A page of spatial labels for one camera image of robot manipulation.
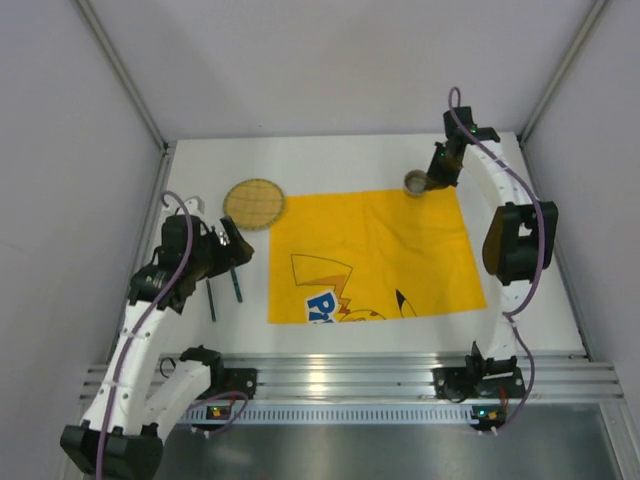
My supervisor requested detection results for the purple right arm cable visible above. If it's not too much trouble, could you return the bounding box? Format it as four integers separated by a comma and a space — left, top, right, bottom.
447, 86, 549, 436

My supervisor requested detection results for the aluminium frame corner post left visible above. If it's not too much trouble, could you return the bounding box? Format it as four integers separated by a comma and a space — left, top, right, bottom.
74, 0, 174, 151

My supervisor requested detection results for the aluminium frame corner post right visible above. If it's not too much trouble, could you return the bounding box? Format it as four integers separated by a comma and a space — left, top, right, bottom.
517, 0, 611, 144

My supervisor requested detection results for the speckled ceramic cup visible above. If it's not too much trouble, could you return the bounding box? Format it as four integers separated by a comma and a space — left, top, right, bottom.
403, 169, 427, 198

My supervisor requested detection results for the white slotted cable duct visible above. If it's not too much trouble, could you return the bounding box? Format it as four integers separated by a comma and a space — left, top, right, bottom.
178, 402, 503, 426

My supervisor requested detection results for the green handled spoon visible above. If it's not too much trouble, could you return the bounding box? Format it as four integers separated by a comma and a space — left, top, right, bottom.
218, 231, 243, 303

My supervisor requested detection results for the yellow printed cloth placemat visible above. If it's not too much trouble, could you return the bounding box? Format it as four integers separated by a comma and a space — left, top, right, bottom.
268, 189, 487, 325

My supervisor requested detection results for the round woven yellow plate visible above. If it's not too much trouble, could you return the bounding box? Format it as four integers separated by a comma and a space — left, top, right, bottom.
223, 178, 286, 231

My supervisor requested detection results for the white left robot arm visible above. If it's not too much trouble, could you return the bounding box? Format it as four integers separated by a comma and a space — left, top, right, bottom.
60, 191, 255, 479

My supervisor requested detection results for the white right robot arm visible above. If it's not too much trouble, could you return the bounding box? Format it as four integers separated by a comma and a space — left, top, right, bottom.
422, 125, 558, 362

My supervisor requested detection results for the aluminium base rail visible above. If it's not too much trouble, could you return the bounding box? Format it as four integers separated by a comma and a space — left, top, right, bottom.
79, 349, 626, 401

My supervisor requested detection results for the green handled fork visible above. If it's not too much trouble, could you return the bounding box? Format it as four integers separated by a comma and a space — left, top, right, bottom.
205, 278, 217, 323

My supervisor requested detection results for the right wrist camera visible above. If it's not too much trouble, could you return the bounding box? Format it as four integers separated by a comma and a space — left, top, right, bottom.
443, 106, 476, 139

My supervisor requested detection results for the aluminium frame corner post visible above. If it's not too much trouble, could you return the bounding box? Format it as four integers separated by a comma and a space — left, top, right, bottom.
74, 0, 174, 151
517, 0, 611, 144

